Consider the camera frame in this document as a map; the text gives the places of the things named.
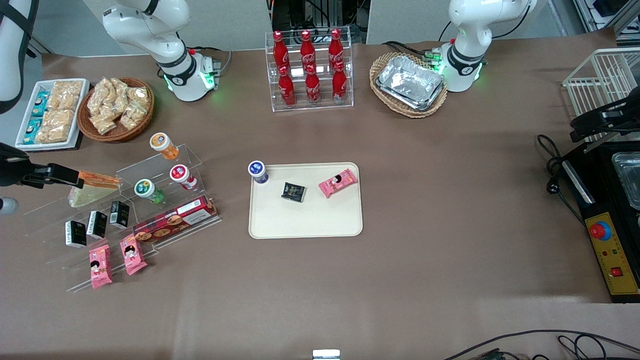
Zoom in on cream plastic tray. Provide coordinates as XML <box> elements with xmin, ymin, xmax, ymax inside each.
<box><xmin>248</xmin><ymin>161</ymin><xmax>364</xmax><ymax>240</ymax></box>

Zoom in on orange lid cup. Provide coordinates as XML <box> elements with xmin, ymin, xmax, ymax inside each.
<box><xmin>149</xmin><ymin>132</ymin><xmax>180</xmax><ymax>161</ymax></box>

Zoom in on grey cable at arm base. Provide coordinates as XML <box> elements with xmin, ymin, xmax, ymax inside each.
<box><xmin>189</xmin><ymin>46</ymin><xmax>234</xmax><ymax>83</ymax></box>

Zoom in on blue lid cup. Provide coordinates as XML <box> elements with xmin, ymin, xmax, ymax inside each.
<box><xmin>248</xmin><ymin>160</ymin><xmax>269</xmax><ymax>185</ymax></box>

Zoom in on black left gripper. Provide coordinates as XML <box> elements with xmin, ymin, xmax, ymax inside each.
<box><xmin>570</xmin><ymin>96</ymin><xmax>640</xmax><ymax>144</ymax></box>

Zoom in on aluminium foil tray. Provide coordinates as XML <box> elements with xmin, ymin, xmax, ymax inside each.
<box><xmin>375</xmin><ymin>54</ymin><xmax>446</xmax><ymax>112</ymax></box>

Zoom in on black machine yellow panel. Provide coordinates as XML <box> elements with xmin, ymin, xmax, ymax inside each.
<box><xmin>562</xmin><ymin>141</ymin><xmax>640</xmax><ymax>304</ymax></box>

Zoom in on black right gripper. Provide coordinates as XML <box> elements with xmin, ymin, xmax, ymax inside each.
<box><xmin>0</xmin><ymin>142</ymin><xmax>81</xmax><ymax>189</ymax></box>

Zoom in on plastic sandwich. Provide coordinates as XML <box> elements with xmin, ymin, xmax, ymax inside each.
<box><xmin>67</xmin><ymin>171</ymin><xmax>122</xmax><ymax>209</ymax></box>

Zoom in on clear acrylic bottle rack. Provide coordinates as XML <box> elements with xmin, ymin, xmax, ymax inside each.
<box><xmin>264</xmin><ymin>28</ymin><xmax>355</xmax><ymax>113</ymax></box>

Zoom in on red lid cup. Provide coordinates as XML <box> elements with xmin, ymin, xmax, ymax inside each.
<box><xmin>169</xmin><ymin>164</ymin><xmax>198</xmax><ymax>191</ymax></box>

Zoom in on white rectangular dish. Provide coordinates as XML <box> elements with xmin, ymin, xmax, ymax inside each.
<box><xmin>15</xmin><ymin>78</ymin><xmax>91</xmax><ymax>151</ymax></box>

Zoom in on green lid cup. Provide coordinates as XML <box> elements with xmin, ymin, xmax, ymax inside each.
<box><xmin>133</xmin><ymin>178</ymin><xmax>166</xmax><ymax>204</ymax></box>

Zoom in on black equipment rack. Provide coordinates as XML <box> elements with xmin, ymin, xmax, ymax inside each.
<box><xmin>270</xmin><ymin>0</ymin><xmax>372</xmax><ymax>45</ymax></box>

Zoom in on black power cable with plug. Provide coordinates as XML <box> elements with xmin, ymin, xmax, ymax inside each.
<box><xmin>537</xmin><ymin>133</ymin><xmax>586</xmax><ymax>227</ymax></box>

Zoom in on pink snack packet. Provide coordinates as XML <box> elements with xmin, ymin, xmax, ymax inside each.
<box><xmin>89</xmin><ymin>243</ymin><xmax>113</xmax><ymax>290</ymax></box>
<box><xmin>119</xmin><ymin>233</ymin><xmax>148</xmax><ymax>276</ymax></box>
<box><xmin>318</xmin><ymin>168</ymin><xmax>359</xmax><ymax>199</ymax></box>

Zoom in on black cables at arm base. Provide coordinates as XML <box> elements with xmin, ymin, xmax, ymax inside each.
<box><xmin>382</xmin><ymin>40</ymin><xmax>451</xmax><ymax>63</ymax></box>

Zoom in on light wicker basket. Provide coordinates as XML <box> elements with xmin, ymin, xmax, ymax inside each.
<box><xmin>369</xmin><ymin>52</ymin><xmax>449</xmax><ymax>119</ymax></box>

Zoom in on brown wicker basket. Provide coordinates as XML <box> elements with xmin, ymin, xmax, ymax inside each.
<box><xmin>77</xmin><ymin>77</ymin><xmax>155</xmax><ymax>144</ymax></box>

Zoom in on red plaid cookie box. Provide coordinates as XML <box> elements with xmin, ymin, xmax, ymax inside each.
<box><xmin>133</xmin><ymin>195</ymin><xmax>219</xmax><ymax>244</ymax></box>

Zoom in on silver metal container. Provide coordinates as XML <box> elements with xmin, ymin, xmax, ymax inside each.
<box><xmin>611</xmin><ymin>152</ymin><xmax>640</xmax><ymax>211</ymax></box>

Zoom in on white wire basket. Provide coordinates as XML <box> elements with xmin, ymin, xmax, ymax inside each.
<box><xmin>562</xmin><ymin>47</ymin><xmax>640</xmax><ymax>151</ymax></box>

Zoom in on black snack packet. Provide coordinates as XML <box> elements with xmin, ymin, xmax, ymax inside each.
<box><xmin>280</xmin><ymin>182</ymin><xmax>307</xmax><ymax>203</ymax></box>

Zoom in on black cables bundle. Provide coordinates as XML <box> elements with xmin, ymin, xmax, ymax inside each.
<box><xmin>442</xmin><ymin>329</ymin><xmax>640</xmax><ymax>360</ymax></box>

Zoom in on beige cracker bag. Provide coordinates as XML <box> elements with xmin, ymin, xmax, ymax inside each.
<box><xmin>43</xmin><ymin>108</ymin><xmax>76</xmax><ymax>130</ymax></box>
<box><xmin>35</xmin><ymin>126</ymin><xmax>72</xmax><ymax>145</ymax></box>
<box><xmin>49</xmin><ymin>80</ymin><xmax>84</xmax><ymax>110</ymax></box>

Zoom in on clear acrylic stepped stand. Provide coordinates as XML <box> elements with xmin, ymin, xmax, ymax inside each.
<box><xmin>22</xmin><ymin>144</ymin><xmax>223</xmax><ymax>293</ymax></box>

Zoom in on red cola bottle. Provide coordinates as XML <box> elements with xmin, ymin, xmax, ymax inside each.
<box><xmin>272</xmin><ymin>31</ymin><xmax>291</xmax><ymax>71</ymax></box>
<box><xmin>278</xmin><ymin>65</ymin><xmax>297</xmax><ymax>108</ymax></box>
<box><xmin>328</xmin><ymin>28</ymin><xmax>345</xmax><ymax>66</ymax></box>
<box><xmin>305</xmin><ymin>64</ymin><xmax>322</xmax><ymax>106</ymax></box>
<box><xmin>300</xmin><ymin>30</ymin><xmax>317</xmax><ymax>68</ymax></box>
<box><xmin>332</xmin><ymin>61</ymin><xmax>348</xmax><ymax>104</ymax></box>

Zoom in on clear bag of puffs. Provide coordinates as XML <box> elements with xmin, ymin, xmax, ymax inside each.
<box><xmin>120</xmin><ymin>87</ymin><xmax>150</xmax><ymax>131</ymax></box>
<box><xmin>111</xmin><ymin>77</ymin><xmax>132</xmax><ymax>113</ymax></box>
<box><xmin>87</xmin><ymin>79</ymin><xmax>117</xmax><ymax>117</ymax></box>
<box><xmin>90</xmin><ymin>114</ymin><xmax>121</xmax><ymax>136</ymax></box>

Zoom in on small black box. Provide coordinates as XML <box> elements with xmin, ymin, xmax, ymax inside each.
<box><xmin>109</xmin><ymin>200</ymin><xmax>131</xmax><ymax>229</ymax></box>
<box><xmin>65</xmin><ymin>220</ymin><xmax>88</xmax><ymax>249</ymax></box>
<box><xmin>86</xmin><ymin>210</ymin><xmax>108</xmax><ymax>239</ymax></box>

